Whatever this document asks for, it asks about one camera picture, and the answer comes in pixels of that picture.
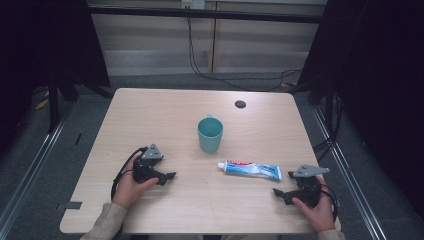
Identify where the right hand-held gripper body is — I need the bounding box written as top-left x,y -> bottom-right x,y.
287,164 -> 331,209

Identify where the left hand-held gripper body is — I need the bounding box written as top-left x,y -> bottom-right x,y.
132,143 -> 165,184

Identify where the white blue toothpaste tube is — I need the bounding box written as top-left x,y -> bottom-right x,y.
217,160 -> 283,182

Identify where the teal cup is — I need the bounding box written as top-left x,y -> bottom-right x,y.
197,114 -> 225,154

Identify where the person's right hand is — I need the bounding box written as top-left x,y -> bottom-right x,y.
291,175 -> 337,234

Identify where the person's left hand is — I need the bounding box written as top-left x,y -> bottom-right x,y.
112,155 -> 160,210

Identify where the grey tape strip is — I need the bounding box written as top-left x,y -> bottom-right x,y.
55,200 -> 83,212

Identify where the yellow item on floor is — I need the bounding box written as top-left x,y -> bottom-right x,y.
34,98 -> 50,111

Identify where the black curtain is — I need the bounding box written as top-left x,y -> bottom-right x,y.
0,0 -> 112,158
297,0 -> 424,219

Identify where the black horizontal bar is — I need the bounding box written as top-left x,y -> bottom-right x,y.
87,5 -> 324,25

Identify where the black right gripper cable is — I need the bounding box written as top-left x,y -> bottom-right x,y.
319,183 -> 340,224

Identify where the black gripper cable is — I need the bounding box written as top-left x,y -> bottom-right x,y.
319,183 -> 340,224
110,146 -> 149,201

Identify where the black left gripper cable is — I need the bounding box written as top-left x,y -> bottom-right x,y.
110,146 -> 149,201

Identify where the metal floor rail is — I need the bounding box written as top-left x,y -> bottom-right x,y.
311,105 -> 388,240
0,99 -> 78,232

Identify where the black stand with cables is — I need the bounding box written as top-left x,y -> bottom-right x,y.
313,81 -> 344,163

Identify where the black cable from outlet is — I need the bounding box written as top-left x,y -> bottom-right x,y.
186,8 -> 304,93

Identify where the white wall outlet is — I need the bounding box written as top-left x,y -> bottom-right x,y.
180,0 -> 206,10

